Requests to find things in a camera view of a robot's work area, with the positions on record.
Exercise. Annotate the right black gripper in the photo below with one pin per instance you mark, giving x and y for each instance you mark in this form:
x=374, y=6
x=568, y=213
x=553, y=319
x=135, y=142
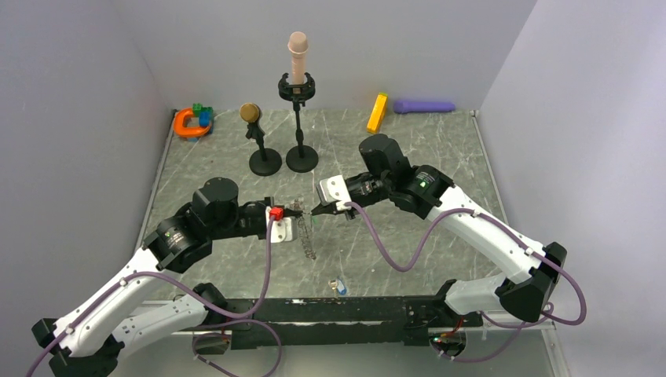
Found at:
x=330, y=210

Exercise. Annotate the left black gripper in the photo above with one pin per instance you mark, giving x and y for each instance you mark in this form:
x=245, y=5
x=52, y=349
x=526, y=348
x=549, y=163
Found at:
x=267, y=201

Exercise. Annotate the metal disc with keyrings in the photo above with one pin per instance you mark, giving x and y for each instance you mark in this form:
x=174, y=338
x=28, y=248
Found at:
x=305, y=228

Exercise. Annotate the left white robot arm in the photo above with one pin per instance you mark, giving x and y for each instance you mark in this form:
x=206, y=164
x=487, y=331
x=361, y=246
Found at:
x=93, y=338

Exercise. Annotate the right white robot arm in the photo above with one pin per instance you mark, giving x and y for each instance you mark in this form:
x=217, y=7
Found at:
x=529, y=270

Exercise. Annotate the tall black mic stand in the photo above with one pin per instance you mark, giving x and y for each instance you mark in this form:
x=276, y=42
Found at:
x=301, y=158

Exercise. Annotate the short black mic stand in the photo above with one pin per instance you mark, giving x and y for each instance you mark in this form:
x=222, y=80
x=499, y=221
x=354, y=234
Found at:
x=265, y=161

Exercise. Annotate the key with blue tag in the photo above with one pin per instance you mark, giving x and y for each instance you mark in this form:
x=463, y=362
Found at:
x=338, y=287

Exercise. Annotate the yellow block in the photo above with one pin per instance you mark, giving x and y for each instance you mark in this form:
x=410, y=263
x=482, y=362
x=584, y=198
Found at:
x=377, y=113

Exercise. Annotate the gold microphone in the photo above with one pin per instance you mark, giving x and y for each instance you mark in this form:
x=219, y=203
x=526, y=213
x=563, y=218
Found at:
x=250, y=112

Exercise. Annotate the purple microphone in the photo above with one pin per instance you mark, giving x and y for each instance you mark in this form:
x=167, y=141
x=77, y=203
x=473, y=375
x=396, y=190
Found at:
x=407, y=106

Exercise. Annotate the blue toy brick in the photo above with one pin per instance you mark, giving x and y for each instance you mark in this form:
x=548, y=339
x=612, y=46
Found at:
x=205, y=119

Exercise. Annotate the green toy brick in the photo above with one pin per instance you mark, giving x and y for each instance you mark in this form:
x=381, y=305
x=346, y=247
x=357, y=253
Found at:
x=200, y=110

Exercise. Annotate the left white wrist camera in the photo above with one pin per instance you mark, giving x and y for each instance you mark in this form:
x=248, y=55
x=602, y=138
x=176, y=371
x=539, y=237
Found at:
x=283, y=231

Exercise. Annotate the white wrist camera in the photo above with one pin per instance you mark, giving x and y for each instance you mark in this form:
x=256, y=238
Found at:
x=283, y=231
x=333, y=190

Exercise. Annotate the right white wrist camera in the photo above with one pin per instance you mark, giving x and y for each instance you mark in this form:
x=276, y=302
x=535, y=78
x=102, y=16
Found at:
x=333, y=190

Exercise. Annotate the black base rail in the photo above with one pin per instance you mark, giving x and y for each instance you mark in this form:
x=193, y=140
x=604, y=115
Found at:
x=409, y=320

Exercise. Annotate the orange ring toy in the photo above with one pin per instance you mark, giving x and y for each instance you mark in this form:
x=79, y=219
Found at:
x=186, y=126

